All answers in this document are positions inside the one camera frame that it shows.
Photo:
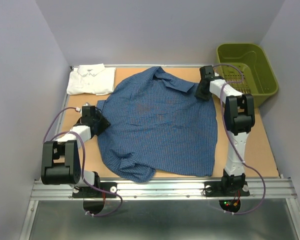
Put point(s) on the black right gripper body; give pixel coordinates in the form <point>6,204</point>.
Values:
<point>202,93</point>

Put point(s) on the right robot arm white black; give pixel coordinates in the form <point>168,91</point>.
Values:
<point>238,118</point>

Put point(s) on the blue checkered long sleeve shirt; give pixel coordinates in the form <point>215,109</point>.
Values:
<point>157,123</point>

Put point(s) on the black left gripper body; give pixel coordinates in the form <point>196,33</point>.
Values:
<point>102,124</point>

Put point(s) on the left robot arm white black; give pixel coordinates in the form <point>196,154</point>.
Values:
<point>63,157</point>

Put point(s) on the aluminium mounting rail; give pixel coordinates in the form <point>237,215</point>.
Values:
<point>185,188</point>

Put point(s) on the green plastic basket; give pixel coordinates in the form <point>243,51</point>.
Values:
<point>259,79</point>

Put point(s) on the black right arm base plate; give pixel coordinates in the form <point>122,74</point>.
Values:
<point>214,189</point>

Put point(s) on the folded white shirt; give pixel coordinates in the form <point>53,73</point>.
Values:
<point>95,79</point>

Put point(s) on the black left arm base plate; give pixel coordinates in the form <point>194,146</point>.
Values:
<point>87,192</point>

